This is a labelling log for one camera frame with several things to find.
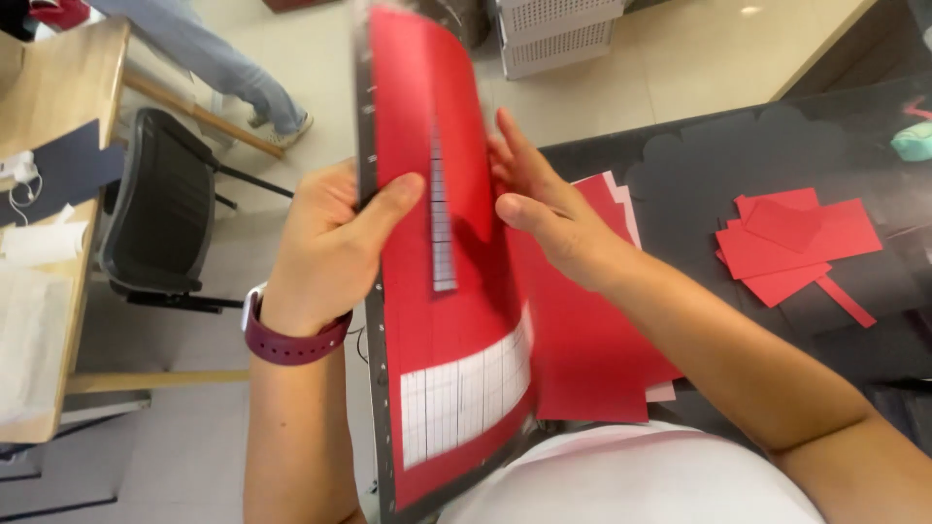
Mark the person's right hand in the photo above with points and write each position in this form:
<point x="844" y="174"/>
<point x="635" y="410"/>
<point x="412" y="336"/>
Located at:
<point x="575" y="233"/>

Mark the person's left hand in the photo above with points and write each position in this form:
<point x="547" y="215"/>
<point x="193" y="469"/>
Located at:
<point x="320" y="247"/>

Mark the dark gridded cutting mat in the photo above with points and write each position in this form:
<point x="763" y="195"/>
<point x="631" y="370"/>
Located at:
<point x="378" y="407"/>

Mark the red paper sheet with cut-outs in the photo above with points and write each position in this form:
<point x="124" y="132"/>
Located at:
<point x="437" y="94"/>

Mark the maroon band wrist watch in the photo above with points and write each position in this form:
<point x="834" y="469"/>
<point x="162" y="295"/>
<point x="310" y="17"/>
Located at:
<point x="291" y="348"/>

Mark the stack of red paper sheets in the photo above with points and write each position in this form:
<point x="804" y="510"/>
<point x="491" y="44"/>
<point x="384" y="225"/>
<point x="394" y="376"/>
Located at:
<point x="582" y="349"/>

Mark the black paper sheet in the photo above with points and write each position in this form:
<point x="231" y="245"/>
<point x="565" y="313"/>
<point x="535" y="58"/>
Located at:
<point x="699" y="167"/>

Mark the black chair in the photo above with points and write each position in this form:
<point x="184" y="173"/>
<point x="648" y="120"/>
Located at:
<point x="156" y="204"/>

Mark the wooden bar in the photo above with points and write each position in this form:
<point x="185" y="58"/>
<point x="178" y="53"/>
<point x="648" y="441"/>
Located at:
<point x="196" y="113"/>

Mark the white perforated basket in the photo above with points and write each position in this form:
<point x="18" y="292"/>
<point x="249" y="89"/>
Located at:
<point x="557" y="36"/>

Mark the red paper offcut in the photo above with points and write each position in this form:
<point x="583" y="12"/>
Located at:
<point x="779" y="287"/>
<point x="772" y="198"/>

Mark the small red paper piece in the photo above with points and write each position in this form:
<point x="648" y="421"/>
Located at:
<point x="783" y="225"/>

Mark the dark bin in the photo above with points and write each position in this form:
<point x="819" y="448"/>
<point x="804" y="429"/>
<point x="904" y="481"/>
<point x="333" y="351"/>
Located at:
<point x="462" y="18"/>

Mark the person's white shirt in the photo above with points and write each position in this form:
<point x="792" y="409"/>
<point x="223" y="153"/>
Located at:
<point x="626" y="480"/>

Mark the navy paper sheet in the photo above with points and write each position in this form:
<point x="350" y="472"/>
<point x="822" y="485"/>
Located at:
<point x="65" y="171"/>

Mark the large red paper rectangle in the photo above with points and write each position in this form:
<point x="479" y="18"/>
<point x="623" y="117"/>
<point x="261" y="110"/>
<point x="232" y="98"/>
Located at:
<point x="844" y="233"/>

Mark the white tissue paper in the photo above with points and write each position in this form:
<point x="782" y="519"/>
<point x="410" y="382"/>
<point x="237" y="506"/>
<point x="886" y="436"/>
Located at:
<point x="44" y="240"/>

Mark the thin red paper strip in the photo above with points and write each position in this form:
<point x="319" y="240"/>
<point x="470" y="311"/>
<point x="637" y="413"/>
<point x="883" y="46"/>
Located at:
<point x="848" y="303"/>

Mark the white paper bag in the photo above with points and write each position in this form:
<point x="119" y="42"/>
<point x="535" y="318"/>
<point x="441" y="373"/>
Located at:
<point x="29" y="342"/>

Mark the wooden table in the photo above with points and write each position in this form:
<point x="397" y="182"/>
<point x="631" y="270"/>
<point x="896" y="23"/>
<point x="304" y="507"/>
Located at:
<point x="58" y="87"/>

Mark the red cloth item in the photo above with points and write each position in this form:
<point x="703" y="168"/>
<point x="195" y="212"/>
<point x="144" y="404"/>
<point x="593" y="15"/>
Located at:
<point x="62" y="13"/>

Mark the teal soft object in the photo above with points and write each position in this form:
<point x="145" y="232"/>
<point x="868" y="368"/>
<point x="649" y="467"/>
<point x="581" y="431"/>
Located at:
<point x="914" y="142"/>

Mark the pink scrap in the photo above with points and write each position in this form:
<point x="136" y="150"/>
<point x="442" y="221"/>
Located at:
<point x="919" y="109"/>

